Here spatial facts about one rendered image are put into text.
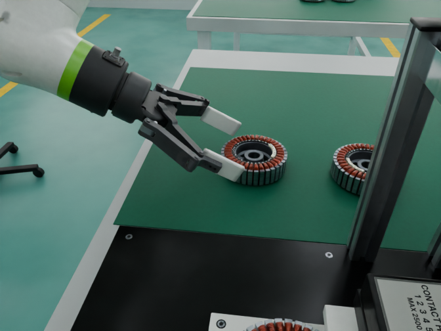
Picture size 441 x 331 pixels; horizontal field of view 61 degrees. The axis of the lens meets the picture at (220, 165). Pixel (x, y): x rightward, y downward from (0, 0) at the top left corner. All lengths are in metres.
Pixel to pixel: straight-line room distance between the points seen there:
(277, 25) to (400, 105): 1.19
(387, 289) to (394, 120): 0.17
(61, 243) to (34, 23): 1.20
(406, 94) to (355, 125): 0.45
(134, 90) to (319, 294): 0.37
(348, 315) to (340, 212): 0.30
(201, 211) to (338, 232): 0.20
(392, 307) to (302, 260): 0.22
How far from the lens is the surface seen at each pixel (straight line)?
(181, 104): 0.64
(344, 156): 0.65
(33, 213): 1.86
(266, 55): 1.17
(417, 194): 0.68
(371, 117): 0.87
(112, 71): 0.57
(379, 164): 0.42
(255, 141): 0.67
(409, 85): 0.38
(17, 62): 0.58
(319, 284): 0.47
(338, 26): 1.56
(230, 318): 0.42
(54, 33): 0.58
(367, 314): 0.30
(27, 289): 1.56
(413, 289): 0.30
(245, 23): 1.54
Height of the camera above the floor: 1.14
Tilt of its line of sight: 36 degrees down
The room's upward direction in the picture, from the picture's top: straight up
